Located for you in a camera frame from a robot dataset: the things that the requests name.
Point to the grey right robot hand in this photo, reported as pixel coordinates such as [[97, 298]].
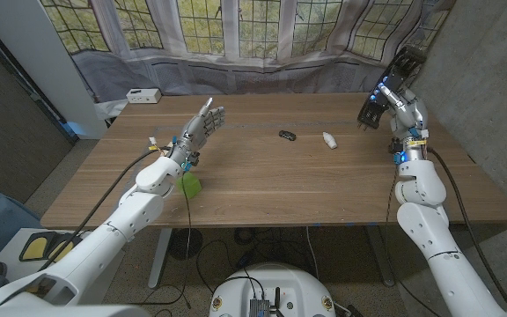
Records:
[[407, 116]]

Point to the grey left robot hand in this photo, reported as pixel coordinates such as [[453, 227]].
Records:
[[200, 131]]

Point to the black half-moon tambourine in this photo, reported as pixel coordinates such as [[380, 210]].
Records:
[[370, 114]]

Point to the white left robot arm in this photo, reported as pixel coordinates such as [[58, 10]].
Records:
[[104, 246]]

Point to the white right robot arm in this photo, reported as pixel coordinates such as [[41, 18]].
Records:
[[429, 229]]

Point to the small black remote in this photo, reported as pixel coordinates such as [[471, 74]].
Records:
[[287, 135]]

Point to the white power strip box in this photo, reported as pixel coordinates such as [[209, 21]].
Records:
[[143, 96]]

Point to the printed window backdrop cloth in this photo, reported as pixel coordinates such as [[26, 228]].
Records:
[[253, 70]]

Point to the small white bottle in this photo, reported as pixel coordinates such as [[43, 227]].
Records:
[[330, 140]]

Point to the round black floor fan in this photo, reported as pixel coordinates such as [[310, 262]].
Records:
[[185, 243]]

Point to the white table leg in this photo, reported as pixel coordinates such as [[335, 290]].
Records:
[[159, 260]]

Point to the white robot torso base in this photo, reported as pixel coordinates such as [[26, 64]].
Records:
[[271, 286]]

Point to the white pillar panel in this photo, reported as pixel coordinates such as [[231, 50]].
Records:
[[38, 57]]

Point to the yellow black foot pedal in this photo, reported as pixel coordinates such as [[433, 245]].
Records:
[[62, 252], [35, 248]]

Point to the small grey electronics box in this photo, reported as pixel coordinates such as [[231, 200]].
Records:
[[259, 308]]

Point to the blue grey fabric seat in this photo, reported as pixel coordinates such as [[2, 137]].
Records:
[[2, 229]]

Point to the white low platform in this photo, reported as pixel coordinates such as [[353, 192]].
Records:
[[9, 255]]

